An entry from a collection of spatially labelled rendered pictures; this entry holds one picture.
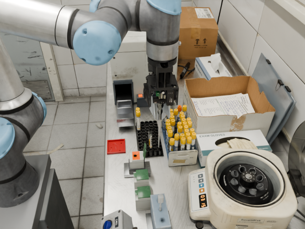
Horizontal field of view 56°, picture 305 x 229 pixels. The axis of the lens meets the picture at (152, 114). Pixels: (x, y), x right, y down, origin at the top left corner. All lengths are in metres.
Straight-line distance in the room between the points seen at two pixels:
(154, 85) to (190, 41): 0.91
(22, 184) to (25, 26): 0.51
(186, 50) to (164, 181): 0.84
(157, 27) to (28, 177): 0.58
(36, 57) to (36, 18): 2.12
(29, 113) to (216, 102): 0.71
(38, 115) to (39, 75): 1.82
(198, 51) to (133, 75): 0.53
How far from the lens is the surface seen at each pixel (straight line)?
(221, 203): 0.83
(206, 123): 1.03
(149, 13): 0.63
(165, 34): 0.64
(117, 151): 1.07
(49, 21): 0.56
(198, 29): 1.57
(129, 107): 1.21
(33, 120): 0.94
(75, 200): 2.07
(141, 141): 1.09
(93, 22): 0.53
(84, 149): 2.35
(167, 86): 0.70
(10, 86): 0.89
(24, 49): 2.67
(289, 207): 0.88
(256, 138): 1.09
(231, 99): 1.26
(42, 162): 1.06
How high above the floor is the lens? 1.66
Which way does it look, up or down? 40 degrees down
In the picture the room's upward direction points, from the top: straight up
